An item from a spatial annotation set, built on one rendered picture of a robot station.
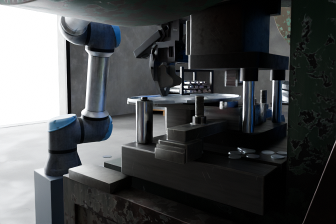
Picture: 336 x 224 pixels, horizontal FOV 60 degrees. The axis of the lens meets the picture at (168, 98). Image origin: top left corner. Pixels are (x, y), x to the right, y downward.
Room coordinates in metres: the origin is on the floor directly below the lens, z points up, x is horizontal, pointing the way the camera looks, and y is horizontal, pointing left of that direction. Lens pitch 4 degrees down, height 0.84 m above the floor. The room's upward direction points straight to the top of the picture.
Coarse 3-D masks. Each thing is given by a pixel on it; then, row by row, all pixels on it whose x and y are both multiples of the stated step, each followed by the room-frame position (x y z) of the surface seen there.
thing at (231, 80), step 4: (228, 72) 0.65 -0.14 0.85; (232, 72) 0.65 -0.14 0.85; (236, 72) 0.65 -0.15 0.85; (228, 76) 0.65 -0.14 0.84; (232, 76) 0.65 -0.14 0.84; (236, 76) 0.65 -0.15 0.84; (228, 80) 0.65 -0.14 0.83; (232, 80) 0.65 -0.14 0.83; (236, 80) 0.65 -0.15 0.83; (228, 84) 0.65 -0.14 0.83; (232, 84) 0.65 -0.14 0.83; (236, 84) 0.65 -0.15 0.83; (240, 84) 0.68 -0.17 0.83
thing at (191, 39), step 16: (256, 0) 0.63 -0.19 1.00; (192, 16) 0.66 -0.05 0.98; (208, 16) 0.63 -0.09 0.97; (224, 16) 0.61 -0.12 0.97; (240, 16) 0.58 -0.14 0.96; (256, 16) 0.63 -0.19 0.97; (192, 32) 0.66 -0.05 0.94; (208, 32) 0.63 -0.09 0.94; (224, 32) 0.61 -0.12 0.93; (240, 32) 0.58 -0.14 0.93; (256, 32) 0.63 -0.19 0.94; (192, 48) 0.65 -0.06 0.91; (208, 48) 0.63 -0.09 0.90; (224, 48) 0.60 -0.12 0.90; (240, 48) 0.58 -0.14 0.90; (256, 48) 0.63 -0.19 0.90
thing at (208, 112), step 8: (208, 104) 0.66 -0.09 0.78; (216, 104) 0.66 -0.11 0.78; (240, 104) 0.68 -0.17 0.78; (256, 104) 0.66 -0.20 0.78; (264, 104) 0.69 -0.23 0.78; (208, 112) 0.63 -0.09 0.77; (216, 112) 0.62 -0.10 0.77; (224, 112) 0.60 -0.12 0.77; (232, 112) 0.59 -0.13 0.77; (240, 112) 0.59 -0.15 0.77; (256, 112) 0.65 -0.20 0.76; (264, 112) 0.69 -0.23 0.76; (232, 120) 0.59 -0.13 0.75; (240, 120) 0.59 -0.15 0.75; (256, 120) 0.65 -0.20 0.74; (264, 120) 0.69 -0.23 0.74; (232, 128) 0.59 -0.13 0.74; (240, 128) 0.59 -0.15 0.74
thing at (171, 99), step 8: (136, 96) 0.82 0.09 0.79; (144, 96) 0.85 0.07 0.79; (152, 96) 0.87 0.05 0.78; (160, 96) 0.88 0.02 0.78; (168, 96) 0.76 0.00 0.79; (176, 96) 0.75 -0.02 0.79; (184, 96) 0.74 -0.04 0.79; (192, 96) 0.73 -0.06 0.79; (208, 96) 0.82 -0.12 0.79; (216, 96) 0.81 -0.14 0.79; (224, 96) 0.80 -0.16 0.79; (232, 96) 0.79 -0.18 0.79; (240, 96) 0.71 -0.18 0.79
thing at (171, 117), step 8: (160, 104) 0.72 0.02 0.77; (168, 104) 0.70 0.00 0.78; (176, 104) 0.69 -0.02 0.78; (184, 104) 0.67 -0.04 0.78; (192, 104) 0.66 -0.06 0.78; (168, 112) 0.73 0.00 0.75; (176, 112) 0.71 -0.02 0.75; (184, 112) 0.70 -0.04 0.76; (192, 112) 0.70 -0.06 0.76; (168, 120) 0.73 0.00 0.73; (176, 120) 0.71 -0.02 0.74; (184, 120) 0.70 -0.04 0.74
